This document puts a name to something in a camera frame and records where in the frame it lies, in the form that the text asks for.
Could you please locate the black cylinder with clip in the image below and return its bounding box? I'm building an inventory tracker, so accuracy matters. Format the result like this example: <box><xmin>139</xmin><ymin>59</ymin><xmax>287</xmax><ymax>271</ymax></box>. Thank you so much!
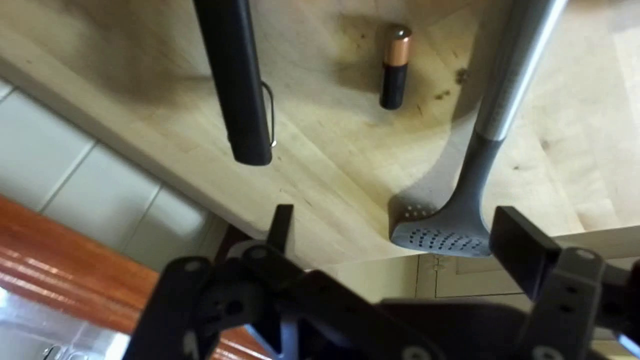
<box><xmin>192</xmin><ymin>0</ymin><xmax>278</xmax><ymax>168</ymax></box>

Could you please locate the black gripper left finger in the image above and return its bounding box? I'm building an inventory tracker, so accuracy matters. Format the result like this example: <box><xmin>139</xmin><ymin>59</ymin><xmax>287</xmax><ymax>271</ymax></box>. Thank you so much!
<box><xmin>122</xmin><ymin>203</ymin><xmax>327</xmax><ymax>360</ymax></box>

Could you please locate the black copper-top battery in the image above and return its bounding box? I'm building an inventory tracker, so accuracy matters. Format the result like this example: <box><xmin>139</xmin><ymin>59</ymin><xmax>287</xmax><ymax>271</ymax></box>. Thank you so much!
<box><xmin>378</xmin><ymin>22</ymin><xmax>416</xmax><ymax>113</ymax></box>

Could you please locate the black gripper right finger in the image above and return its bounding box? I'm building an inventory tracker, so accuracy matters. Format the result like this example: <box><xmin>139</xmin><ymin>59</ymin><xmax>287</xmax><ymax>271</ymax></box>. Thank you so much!
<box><xmin>491</xmin><ymin>204</ymin><xmax>640</xmax><ymax>360</ymax></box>

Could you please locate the grey slotted spatula metal handle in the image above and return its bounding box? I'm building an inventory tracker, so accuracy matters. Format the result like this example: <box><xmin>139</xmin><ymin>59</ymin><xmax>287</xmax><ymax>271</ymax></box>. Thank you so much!
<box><xmin>389</xmin><ymin>0</ymin><xmax>571</xmax><ymax>261</ymax></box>

